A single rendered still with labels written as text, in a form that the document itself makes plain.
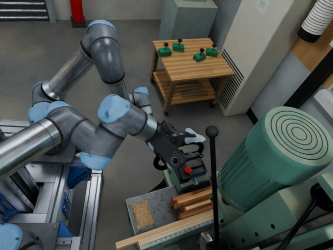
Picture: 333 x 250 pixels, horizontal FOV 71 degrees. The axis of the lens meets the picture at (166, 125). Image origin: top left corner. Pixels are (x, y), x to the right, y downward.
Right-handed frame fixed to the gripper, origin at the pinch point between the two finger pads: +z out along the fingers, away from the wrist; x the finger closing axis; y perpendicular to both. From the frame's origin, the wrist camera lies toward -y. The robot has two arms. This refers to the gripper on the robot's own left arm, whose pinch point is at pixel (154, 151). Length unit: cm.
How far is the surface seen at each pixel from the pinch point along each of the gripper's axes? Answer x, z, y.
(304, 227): -4, 18, -83
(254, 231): -4, 24, -66
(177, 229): 7.5, 29.1, -33.9
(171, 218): 6.6, 26.8, -26.8
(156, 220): 12.9, 26.1, -26.4
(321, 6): -125, -68, -19
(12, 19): 88, -190, 200
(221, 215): -8, 26, -43
